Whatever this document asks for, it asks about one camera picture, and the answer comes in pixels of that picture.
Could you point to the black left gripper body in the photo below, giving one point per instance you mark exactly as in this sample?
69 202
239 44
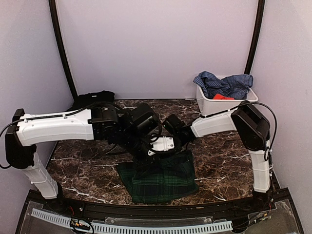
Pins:
138 163

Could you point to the dark green plaid garment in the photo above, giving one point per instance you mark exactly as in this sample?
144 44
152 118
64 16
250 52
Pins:
165 180

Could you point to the black t-shirt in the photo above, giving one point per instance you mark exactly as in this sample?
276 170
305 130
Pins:
90 98

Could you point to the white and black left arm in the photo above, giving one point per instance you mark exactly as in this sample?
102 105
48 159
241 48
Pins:
97 121

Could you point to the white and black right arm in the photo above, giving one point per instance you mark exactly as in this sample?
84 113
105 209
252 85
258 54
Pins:
256 125

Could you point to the white plastic laundry bin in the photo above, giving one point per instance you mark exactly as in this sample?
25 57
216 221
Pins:
210 106

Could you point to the red garment in bin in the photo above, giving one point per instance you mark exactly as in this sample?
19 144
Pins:
222 97

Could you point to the blue checked shirt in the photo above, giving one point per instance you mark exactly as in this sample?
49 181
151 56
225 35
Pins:
235 86

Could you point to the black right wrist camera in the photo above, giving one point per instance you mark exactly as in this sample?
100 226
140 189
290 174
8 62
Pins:
173 124

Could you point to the black aluminium front rail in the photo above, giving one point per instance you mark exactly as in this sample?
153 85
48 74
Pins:
91 210

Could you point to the white slotted cable duct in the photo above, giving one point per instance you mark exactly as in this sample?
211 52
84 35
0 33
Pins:
97 227

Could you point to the black left frame post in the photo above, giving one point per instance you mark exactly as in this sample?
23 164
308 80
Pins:
61 48

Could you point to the black frame post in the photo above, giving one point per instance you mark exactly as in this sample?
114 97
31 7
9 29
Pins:
255 36
61 48

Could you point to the black right frame post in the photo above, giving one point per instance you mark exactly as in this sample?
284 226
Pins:
255 36

